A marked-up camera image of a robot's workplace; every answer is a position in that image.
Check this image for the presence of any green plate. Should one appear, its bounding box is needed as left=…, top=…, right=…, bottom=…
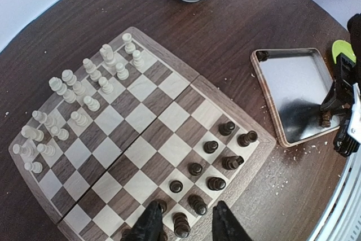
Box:
left=332, top=40, right=356, bottom=64

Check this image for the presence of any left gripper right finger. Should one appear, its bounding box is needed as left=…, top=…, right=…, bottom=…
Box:
left=212, top=200, right=252, bottom=241

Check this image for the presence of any black chess piece back row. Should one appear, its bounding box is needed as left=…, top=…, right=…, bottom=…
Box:
left=188, top=194, right=208, bottom=216

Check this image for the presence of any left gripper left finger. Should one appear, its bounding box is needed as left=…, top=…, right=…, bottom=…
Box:
left=121, top=200, right=164, bottom=241

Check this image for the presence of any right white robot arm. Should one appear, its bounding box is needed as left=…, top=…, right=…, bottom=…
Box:
left=320, top=14, right=360, bottom=115

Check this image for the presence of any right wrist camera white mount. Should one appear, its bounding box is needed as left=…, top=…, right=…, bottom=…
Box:
left=333, top=83, right=360, bottom=157

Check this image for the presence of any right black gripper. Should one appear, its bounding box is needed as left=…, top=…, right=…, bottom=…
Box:
left=320, top=53, right=358, bottom=116

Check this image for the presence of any wooden chess board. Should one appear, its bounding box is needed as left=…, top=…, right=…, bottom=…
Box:
left=9, top=27, right=275, bottom=240

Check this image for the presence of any pile of dark chess pieces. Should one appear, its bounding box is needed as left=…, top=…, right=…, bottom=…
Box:
left=321, top=112, right=332, bottom=128

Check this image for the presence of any white chess pieces row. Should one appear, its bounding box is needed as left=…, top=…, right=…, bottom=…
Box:
left=9, top=32, right=136, bottom=158

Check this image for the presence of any metal tray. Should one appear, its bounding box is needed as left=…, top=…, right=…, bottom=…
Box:
left=250, top=47, right=341, bottom=147

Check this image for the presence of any dark rook in tray corner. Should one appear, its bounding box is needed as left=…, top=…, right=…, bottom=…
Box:
left=256, top=51, right=270, bottom=62

